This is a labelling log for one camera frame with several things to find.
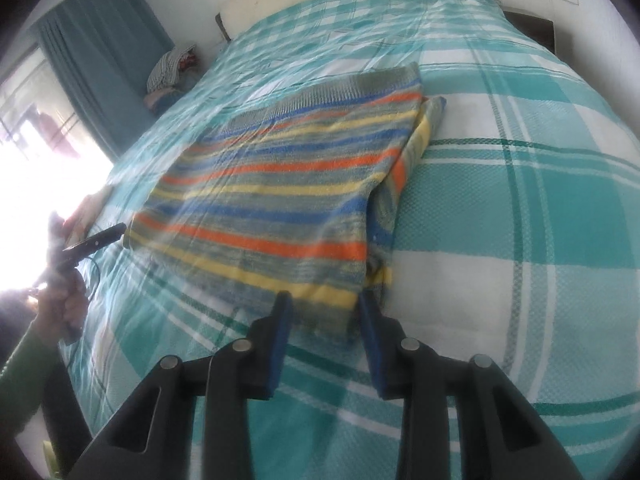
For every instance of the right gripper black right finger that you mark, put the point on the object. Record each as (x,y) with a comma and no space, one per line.
(501,435)

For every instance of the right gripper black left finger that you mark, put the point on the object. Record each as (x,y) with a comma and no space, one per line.
(150,435)

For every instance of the multicolour striped knit sweater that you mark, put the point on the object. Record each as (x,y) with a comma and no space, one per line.
(300,196)

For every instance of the green sleeve forearm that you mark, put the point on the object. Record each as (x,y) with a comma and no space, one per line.
(23,380)

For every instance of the pile of clothes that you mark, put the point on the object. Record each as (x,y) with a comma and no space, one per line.
(163,86)

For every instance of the person's left hand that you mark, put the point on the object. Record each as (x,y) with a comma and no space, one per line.
(62,306)

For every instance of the teal white plaid bedspread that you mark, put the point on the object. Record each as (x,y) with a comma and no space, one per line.
(517,237)

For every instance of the blue curtain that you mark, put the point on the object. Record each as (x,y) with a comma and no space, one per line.
(102,52)

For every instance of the dark bedside furniture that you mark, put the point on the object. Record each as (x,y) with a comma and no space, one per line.
(538,29)

